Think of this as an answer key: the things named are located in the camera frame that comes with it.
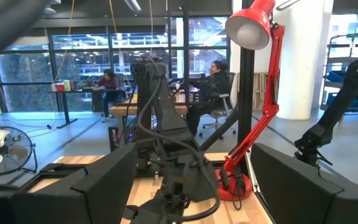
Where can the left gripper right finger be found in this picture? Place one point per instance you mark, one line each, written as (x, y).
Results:
(291, 193)

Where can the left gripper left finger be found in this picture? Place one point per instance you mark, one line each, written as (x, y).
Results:
(110, 186)

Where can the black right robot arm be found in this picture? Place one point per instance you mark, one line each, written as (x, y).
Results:
(166, 109)

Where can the black computer tower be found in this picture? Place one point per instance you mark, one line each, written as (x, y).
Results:
(113, 140)

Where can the black standing desk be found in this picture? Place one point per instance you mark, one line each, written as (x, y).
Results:
(73, 91)

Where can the person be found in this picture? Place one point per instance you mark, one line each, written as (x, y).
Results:
(109, 82)
(217, 81)

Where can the wooden slat panel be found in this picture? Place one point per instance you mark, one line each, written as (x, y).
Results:
(259, 90)

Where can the grey office chair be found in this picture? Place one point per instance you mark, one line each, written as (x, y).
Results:
(224, 109)

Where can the green container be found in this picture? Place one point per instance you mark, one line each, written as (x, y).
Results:
(66, 85)

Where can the red container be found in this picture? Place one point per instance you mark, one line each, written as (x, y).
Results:
(60, 87)

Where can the black floor fan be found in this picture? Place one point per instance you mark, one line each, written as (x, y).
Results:
(5, 149)

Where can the white round pillar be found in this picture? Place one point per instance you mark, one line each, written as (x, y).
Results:
(300, 62)

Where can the metal shelf rack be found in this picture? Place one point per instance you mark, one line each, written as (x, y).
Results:
(337, 59)

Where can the black vertical pole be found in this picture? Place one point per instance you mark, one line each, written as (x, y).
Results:
(186, 46)

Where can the black window frame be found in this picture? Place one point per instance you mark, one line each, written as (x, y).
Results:
(50, 62)

